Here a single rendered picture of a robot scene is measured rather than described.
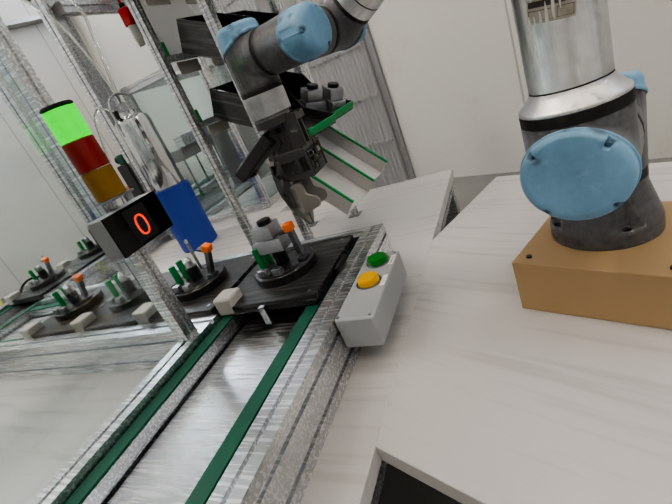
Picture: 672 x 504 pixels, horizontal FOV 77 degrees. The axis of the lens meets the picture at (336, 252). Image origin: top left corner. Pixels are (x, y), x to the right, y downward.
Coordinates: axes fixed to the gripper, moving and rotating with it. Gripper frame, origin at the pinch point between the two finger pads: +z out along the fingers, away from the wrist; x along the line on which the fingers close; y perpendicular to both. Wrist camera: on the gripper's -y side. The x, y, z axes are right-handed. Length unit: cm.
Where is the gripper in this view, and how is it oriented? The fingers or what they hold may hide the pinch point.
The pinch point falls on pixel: (306, 218)
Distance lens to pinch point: 83.8
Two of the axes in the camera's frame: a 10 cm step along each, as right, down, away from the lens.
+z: 3.6, 8.5, 3.9
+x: 3.2, -5.0, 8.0
